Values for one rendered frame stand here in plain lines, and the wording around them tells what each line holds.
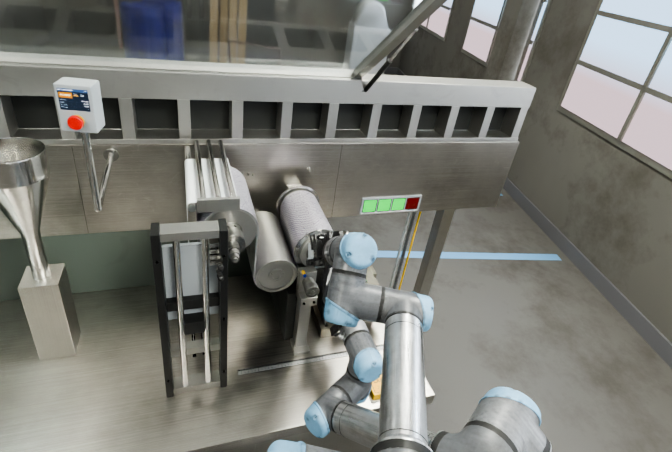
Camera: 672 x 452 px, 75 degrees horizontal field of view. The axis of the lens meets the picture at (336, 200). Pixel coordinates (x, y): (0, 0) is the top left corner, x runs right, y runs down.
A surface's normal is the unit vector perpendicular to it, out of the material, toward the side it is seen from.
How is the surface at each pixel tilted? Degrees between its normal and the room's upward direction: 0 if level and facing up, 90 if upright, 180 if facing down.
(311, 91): 90
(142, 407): 0
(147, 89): 90
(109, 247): 90
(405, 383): 7
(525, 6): 90
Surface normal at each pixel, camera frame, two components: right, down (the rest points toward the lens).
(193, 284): 0.31, 0.51
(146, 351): 0.13, -0.86
